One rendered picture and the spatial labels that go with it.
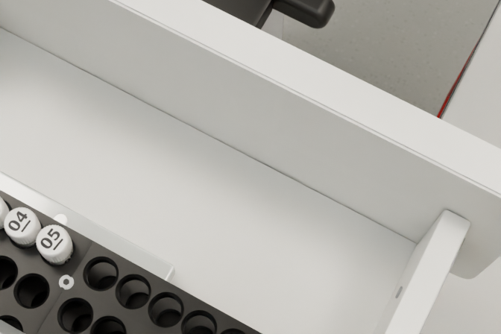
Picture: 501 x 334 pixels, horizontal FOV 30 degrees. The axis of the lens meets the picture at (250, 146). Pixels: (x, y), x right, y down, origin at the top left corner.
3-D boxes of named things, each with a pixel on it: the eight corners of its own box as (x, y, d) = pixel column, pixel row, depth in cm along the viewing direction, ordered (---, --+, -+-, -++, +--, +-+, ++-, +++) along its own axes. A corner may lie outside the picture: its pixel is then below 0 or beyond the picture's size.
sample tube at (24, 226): (62, 247, 39) (42, 217, 35) (45, 271, 39) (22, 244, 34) (39, 231, 39) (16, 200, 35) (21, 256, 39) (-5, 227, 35)
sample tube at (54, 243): (91, 265, 39) (75, 236, 35) (71, 288, 39) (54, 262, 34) (68, 247, 39) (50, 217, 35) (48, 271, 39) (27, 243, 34)
